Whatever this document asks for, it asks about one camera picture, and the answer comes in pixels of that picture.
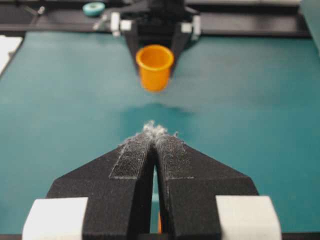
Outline orange plastic cup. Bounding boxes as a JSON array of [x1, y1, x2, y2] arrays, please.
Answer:
[[135, 44, 175, 92]]

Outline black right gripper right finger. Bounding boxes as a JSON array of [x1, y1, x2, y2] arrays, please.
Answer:
[[154, 134, 282, 240]]

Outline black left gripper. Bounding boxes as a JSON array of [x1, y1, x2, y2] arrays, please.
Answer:
[[110, 0, 201, 77]]

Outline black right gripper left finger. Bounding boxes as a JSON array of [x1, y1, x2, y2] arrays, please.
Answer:
[[22, 133, 154, 240]]

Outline teal tape roll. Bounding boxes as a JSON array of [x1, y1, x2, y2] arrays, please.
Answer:
[[82, 2, 106, 17]]

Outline white paper sheet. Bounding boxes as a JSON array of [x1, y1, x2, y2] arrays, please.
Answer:
[[0, 35, 23, 75]]

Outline black metal frame rail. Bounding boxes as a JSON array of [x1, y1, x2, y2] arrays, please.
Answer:
[[0, 0, 311, 38]]

